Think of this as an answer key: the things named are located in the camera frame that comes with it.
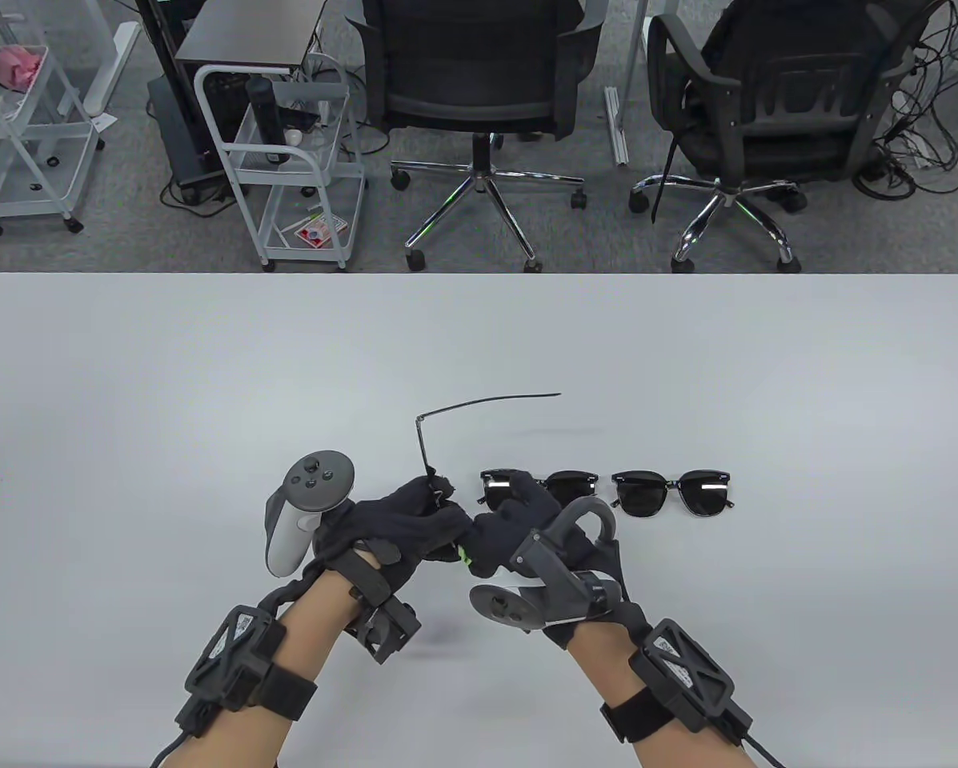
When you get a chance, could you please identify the tangle of black cables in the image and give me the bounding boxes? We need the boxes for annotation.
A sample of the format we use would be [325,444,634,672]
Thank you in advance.
[851,0,958,201]

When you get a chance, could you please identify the dark side table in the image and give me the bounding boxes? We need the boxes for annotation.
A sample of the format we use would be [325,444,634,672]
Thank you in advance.
[136,0,329,81]

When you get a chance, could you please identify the white power strip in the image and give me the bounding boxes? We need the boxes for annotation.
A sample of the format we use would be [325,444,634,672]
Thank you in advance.
[887,90,940,170]

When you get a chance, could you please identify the person's right hand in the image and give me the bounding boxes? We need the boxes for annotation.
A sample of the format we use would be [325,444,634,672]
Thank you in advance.
[459,478,651,650]

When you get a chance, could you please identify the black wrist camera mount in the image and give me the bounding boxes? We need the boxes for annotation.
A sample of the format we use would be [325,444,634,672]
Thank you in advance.
[343,552,422,663]

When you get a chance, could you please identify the black thick-framed sunglasses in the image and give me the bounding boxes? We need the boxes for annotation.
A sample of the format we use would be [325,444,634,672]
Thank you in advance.
[611,470,737,518]

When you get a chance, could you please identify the pink cloth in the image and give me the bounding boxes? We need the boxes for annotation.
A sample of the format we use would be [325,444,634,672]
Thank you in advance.
[0,38,47,87]

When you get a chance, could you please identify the person's left hand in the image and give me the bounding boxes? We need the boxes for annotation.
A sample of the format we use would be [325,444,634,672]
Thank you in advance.
[315,474,475,613]

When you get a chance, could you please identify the red white packet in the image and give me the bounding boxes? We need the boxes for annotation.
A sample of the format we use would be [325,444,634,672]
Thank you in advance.
[291,214,350,249]

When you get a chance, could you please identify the black wrist strap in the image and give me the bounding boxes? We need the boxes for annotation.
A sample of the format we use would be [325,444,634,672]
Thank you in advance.
[259,666,319,721]
[600,690,675,745]

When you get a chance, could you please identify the black bottle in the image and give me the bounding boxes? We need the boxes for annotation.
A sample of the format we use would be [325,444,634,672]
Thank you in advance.
[245,76,290,166]

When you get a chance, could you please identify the black sunglasses gold metal bridge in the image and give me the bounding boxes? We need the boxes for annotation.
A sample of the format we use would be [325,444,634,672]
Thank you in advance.
[415,392,563,513]

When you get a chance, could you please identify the grey VR controller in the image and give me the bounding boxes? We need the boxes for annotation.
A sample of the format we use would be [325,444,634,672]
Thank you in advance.
[469,496,627,633]
[264,450,357,577]

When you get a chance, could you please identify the black thin-armed sunglasses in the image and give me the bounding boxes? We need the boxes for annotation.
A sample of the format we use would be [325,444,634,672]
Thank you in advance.
[479,470,603,509]

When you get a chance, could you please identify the black office chair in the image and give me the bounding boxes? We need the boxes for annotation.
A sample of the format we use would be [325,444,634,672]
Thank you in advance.
[629,0,940,274]
[345,0,607,274]

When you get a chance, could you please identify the white rounded-handle cart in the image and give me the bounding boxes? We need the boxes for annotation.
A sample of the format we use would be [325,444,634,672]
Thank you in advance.
[194,56,369,273]

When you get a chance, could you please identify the white mesh utility cart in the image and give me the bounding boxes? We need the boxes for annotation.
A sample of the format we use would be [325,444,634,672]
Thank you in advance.
[0,0,107,237]

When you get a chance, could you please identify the black sensor box white label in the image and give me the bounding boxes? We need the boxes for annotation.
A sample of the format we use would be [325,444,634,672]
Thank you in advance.
[176,606,287,738]

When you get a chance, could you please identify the black computer tower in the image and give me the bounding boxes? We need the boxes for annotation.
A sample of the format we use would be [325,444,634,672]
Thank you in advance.
[146,74,235,205]

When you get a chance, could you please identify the black wrist sensor box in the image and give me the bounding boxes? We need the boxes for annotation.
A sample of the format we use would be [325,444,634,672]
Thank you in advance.
[629,618,756,745]

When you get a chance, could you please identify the white desk leg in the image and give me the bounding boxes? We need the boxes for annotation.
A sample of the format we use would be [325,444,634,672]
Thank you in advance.
[86,22,142,117]
[604,0,655,167]

